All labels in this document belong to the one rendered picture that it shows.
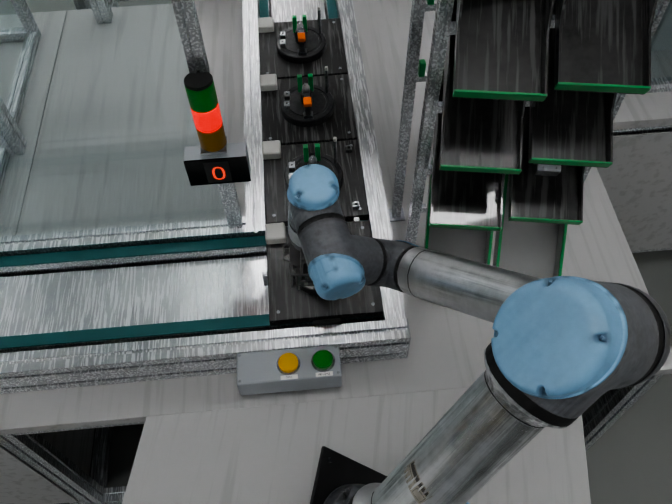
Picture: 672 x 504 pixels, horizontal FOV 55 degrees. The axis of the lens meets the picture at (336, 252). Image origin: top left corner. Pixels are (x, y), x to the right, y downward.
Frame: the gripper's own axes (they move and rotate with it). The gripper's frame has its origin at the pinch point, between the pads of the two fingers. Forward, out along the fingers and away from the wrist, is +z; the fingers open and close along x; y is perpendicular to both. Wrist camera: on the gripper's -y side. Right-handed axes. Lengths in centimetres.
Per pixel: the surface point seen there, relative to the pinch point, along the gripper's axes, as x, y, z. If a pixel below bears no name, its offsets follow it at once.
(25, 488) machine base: -76, 26, 77
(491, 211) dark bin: 34.3, -4.7, -12.9
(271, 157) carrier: -6.2, -39.3, 17.5
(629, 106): 95, -59, 25
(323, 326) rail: 3.4, 7.1, 12.5
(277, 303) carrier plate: -6.0, 1.3, 12.8
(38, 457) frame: -63, 24, 48
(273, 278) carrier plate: -6.7, -4.9, 13.7
